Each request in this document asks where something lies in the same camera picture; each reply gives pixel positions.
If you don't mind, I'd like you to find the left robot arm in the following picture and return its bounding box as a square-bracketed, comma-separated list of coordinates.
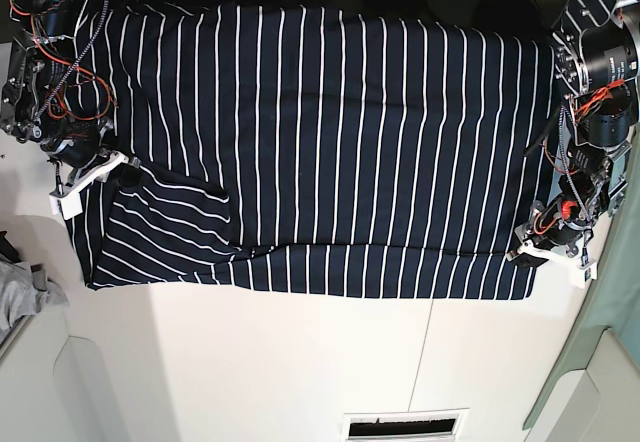
[507, 0, 639, 277]

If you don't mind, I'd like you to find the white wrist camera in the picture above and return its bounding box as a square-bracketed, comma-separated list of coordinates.
[571, 259, 598, 290]
[49, 189, 84, 220]

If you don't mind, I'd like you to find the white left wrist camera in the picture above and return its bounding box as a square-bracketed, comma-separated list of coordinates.
[571, 259, 598, 290]

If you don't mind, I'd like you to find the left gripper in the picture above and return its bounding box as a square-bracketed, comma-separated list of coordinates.
[506, 199, 597, 269]

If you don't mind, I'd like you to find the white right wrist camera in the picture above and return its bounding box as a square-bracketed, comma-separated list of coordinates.
[49, 189, 84, 220]

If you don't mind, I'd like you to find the navy white striped t-shirt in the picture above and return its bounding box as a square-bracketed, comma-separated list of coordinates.
[67, 4, 553, 300]

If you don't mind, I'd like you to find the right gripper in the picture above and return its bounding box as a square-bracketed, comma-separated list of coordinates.
[39, 116, 143, 194]

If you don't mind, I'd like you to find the grey cloth pile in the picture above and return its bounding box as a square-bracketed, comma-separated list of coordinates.
[1, 231, 68, 340]

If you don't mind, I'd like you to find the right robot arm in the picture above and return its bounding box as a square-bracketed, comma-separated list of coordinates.
[1, 0, 135, 212]

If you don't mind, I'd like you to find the green fabric at right edge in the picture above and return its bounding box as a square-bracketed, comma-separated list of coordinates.
[523, 137, 639, 430]

